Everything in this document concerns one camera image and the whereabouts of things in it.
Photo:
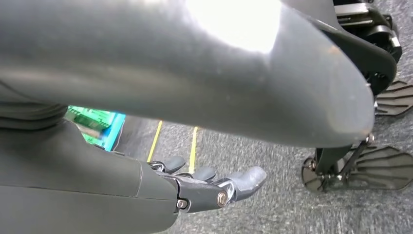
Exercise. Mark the blue metal shelf rack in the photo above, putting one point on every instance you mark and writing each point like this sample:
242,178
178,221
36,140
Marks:
113,135

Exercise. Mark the green plastic crate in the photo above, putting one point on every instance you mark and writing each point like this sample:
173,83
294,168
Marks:
90,118

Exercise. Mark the black robot leg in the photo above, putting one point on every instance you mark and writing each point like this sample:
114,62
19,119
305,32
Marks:
329,158
371,45

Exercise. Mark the black robot foot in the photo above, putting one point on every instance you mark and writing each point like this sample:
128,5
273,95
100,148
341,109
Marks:
384,168
397,100

